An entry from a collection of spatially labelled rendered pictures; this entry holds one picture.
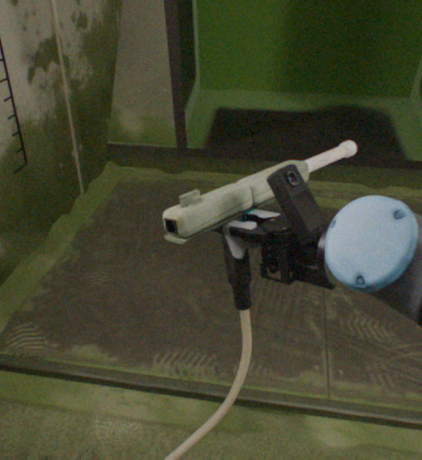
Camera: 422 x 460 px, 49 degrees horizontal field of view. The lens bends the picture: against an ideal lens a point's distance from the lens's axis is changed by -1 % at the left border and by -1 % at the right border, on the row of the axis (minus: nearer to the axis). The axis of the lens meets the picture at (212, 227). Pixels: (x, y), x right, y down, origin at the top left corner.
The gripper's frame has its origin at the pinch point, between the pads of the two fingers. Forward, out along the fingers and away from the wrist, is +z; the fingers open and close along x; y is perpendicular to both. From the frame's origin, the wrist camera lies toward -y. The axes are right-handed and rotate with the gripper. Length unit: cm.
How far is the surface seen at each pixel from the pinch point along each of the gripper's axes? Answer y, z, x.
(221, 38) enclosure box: -29, 43, 49
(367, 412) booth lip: 51, -11, 22
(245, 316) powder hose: 17.8, -1.5, -0.9
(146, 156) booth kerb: 11, 112, 66
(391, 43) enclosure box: -21, 7, 75
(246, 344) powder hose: 23.4, -1.2, -1.3
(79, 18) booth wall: -44, 106, 45
